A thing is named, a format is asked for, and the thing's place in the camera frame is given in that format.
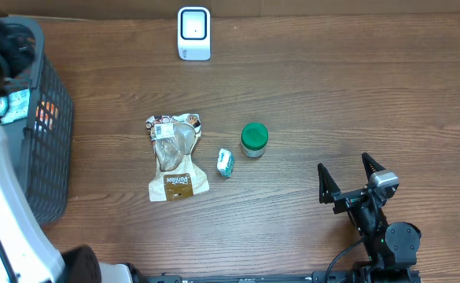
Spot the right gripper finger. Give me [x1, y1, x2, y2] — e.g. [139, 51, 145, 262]
[318, 163, 340, 204]
[362, 153, 385, 180]

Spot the green lid white jar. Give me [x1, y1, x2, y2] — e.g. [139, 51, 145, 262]
[241, 123, 269, 158]

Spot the small teal white packet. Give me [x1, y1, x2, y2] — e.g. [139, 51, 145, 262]
[217, 149, 234, 178]

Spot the clear brown bread bag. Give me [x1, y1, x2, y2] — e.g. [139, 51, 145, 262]
[145, 113, 209, 202]

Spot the orange snack packet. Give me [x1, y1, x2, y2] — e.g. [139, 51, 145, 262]
[35, 101, 60, 132]

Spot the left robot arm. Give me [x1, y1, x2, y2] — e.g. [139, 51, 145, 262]
[0, 21, 146, 282]

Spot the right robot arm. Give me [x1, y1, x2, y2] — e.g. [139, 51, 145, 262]
[313, 153, 421, 282]

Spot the white barcode scanner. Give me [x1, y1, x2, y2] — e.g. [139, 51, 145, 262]
[177, 6, 211, 61]

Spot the grey plastic shopping basket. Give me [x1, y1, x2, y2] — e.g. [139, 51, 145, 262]
[0, 17, 74, 224]

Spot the teal white snack packet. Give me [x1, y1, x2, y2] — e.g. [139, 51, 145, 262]
[0, 89, 30, 124]

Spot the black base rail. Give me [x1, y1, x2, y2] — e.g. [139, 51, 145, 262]
[139, 270, 422, 283]

